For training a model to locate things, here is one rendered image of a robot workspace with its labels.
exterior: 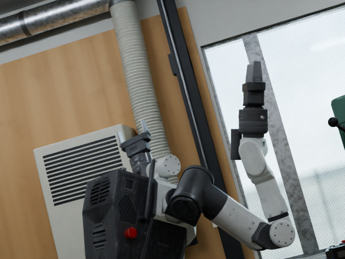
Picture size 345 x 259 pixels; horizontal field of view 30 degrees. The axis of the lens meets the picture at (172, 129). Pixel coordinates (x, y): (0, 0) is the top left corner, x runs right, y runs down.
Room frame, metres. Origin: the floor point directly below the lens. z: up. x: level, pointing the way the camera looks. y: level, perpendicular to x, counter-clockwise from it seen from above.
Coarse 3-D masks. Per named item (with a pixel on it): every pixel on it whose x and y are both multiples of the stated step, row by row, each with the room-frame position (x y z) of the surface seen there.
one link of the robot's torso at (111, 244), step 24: (96, 192) 2.03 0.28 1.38; (120, 192) 1.86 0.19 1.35; (144, 192) 1.91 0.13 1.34; (168, 192) 1.90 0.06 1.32; (96, 216) 1.92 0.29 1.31; (120, 216) 1.85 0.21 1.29; (144, 216) 1.85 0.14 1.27; (168, 216) 1.90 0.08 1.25; (96, 240) 1.93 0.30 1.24; (120, 240) 1.84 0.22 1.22; (144, 240) 1.87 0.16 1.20; (168, 240) 1.91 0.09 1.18
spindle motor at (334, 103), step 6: (342, 96) 2.23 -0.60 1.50; (336, 102) 2.25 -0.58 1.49; (342, 102) 2.23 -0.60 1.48; (336, 108) 2.26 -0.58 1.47; (342, 108) 2.24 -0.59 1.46; (336, 114) 2.27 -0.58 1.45; (342, 114) 2.24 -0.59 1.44; (342, 120) 2.25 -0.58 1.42; (342, 132) 2.27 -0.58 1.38; (342, 138) 2.29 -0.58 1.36
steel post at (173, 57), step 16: (160, 0) 3.53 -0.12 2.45; (176, 16) 3.54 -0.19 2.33; (176, 32) 3.54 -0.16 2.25; (176, 48) 3.55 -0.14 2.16; (176, 64) 3.55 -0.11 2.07; (192, 80) 3.54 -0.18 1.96; (192, 96) 3.54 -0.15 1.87; (192, 112) 3.53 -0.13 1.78; (192, 128) 3.55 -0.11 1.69; (208, 128) 3.54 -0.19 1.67; (208, 144) 3.54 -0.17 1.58; (208, 160) 3.54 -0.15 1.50; (224, 192) 3.54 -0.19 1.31; (224, 240) 3.55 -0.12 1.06; (240, 256) 3.54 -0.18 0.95
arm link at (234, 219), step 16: (224, 208) 1.84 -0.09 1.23; (240, 208) 1.86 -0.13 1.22; (224, 224) 1.85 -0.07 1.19; (240, 224) 1.85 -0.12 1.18; (256, 224) 1.86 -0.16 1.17; (272, 224) 1.87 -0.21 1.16; (288, 224) 1.87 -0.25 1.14; (240, 240) 1.88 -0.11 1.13; (256, 240) 1.85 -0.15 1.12; (272, 240) 1.86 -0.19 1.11; (288, 240) 1.87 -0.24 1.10
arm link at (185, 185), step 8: (184, 176) 1.85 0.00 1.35; (192, 176) 1.84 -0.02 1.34; (200, 176) 1.84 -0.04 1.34; (208, 176) 1.86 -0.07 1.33; (184, 184) 1.81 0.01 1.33; (192, 184) 1.81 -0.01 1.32; (200, 184) 1.82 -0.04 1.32; (208, 184) 1.85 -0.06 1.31; (176, 192) 1.80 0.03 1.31; (192, 192) 1.79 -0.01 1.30; (200, 192) 1.81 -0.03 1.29; (208, 192) 1.83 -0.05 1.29; (216, 192) 1.84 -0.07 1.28; (200, 200) 1.79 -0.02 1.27; (208, 200) 1.83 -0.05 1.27; (216, 200) 1.83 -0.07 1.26; (224, 200) 1.84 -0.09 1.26; (208, 208) 1.83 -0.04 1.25; (216, 208) 1.83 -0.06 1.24; (208, 216) 1.86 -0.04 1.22
